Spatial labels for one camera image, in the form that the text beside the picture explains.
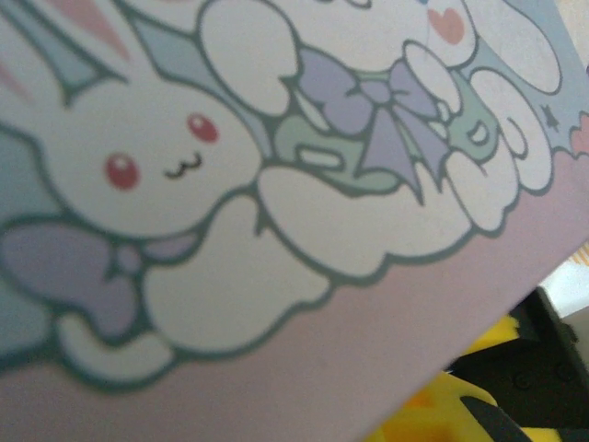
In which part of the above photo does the pastel cartoon bunny tin box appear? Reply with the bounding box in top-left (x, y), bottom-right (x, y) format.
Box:
top-left (0, 0), bottom-right (589, 442)

